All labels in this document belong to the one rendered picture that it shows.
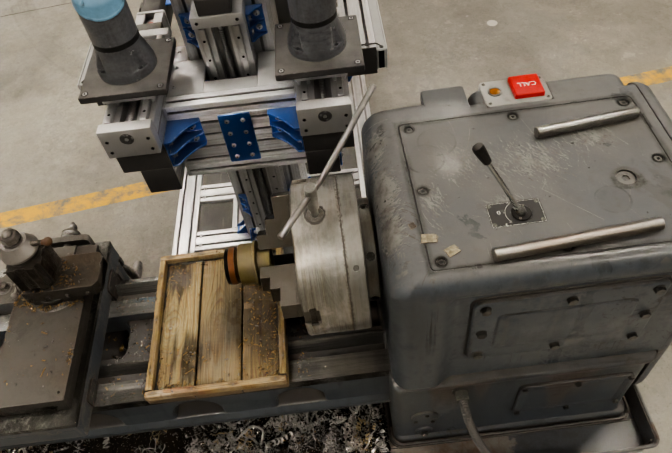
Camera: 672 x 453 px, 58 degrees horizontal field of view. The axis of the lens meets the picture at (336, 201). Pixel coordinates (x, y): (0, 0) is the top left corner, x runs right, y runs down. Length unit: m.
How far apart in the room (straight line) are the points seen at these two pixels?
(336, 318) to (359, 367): 0.23
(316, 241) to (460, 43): 2.61
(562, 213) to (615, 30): 2.76
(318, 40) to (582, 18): 2.52
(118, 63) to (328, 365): 0.88
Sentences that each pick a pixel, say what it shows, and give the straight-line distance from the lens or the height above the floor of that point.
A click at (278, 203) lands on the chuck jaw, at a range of 1.19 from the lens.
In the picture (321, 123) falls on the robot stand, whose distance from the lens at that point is 1.52.
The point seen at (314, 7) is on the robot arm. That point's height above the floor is 1.30.
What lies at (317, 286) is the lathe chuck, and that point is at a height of 1.17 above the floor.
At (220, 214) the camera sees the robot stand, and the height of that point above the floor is 0.21.
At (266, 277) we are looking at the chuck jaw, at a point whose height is 1.11.
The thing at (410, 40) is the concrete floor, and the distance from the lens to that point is 3.59.
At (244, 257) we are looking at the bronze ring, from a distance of 1.21.
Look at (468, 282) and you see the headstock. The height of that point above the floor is 1.25.
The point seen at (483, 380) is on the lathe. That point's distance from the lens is 1.34.
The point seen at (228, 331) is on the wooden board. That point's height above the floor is 0.89.
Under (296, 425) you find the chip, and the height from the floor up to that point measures 0.56.
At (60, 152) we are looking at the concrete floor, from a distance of 3.43.
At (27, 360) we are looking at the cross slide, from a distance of 1.45.
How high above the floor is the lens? 2.09
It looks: 50 degrees down
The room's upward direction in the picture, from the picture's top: 8 degrees counter-clockwise
